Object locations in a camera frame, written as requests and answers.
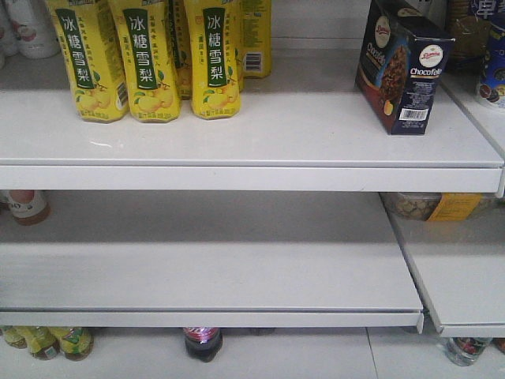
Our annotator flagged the dark cola bottle bottom shelf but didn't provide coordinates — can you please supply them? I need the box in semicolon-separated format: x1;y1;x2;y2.
182;327;223;362

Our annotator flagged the dark blue chocofello cookie box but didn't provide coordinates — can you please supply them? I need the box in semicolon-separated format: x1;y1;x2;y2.
355;1;455;135

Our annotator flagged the clear nut snack jar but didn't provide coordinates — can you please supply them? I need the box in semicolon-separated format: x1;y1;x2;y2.
380;192;504;221

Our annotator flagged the green tea bottles bottom shelf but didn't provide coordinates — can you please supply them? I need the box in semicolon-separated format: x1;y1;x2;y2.
1;325;94;362

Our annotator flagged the right yellow pear drink bottle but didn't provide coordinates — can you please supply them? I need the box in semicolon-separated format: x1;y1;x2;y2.
184;0;241;120

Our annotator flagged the left yellow pear drink bottle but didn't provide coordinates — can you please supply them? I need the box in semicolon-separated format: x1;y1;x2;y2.
46;0;129;123

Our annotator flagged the clear bottle bottom right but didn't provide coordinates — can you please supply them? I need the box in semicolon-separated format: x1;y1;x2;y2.
445;337;492;366

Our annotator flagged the rear yellow pear drink bottle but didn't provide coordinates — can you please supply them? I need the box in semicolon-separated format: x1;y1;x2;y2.
241;0;272;78

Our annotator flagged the orange juice bottle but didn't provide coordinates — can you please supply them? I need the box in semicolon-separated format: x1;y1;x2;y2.
6;189;51;226

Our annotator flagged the white peach drink bottle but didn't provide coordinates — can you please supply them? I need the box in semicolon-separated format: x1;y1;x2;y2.
2;0;60;59

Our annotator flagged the brown biscuit package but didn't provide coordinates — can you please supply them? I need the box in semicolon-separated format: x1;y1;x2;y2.
445;0;497;71

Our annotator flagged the middle yellow pear drink bottle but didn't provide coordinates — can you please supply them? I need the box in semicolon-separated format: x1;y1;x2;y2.
108;0;181;123

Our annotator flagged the white supermarket shelf unit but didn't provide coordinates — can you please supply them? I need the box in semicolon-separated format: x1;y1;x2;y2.
1;48;504;328

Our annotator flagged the blue white cookie package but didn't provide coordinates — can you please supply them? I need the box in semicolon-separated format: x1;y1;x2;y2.
476;12;504;113

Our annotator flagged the yellow pear drink bottle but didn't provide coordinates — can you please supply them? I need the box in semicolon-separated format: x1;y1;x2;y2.
46;0;129;123
241;0;272;78
108;0;181;123
184;0;241;120

